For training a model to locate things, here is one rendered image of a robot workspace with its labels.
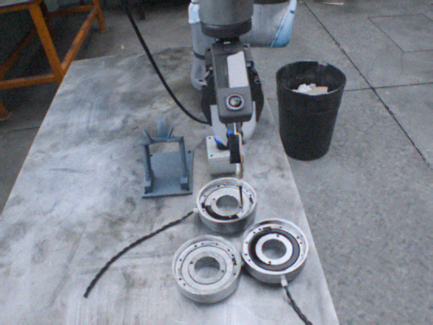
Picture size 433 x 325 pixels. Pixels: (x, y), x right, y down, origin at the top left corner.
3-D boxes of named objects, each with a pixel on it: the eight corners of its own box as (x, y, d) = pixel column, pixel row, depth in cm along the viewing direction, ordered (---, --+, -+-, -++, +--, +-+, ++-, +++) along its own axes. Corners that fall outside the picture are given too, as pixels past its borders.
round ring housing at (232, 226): (252, 189, 71) (252, 174, 68) (260, 233, 63) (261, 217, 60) (198, 196, 71) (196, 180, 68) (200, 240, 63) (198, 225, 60)
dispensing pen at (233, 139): (233, 214, 61) (225, 113, 58) (233, 208, 65) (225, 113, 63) (247, 213, 61) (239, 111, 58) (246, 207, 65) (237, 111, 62)
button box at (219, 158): (245, 171, 75) (244, 152, 71) (210, 175, 75) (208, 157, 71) (240, 145, 81) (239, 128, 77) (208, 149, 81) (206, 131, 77)
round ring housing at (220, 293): (180, 313, 54) (175, 300, 51) (172, 256, 61) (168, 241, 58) (249, 299, 54) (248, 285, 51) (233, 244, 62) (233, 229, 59)
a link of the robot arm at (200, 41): (199, 36, 102) (192, -12, 93) (246, 37, 99) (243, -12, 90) (186, 56, 94) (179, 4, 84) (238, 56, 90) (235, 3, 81)
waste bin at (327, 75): (343, 162, 188) (357, 90, 159) (281, 169, 189) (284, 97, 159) (324, 123, 213) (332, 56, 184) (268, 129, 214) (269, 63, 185)
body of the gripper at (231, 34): (252, 76, 61) (250, 4, 52) (258, 104, 54) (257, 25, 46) (206, 80, 61) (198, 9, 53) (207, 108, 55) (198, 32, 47)
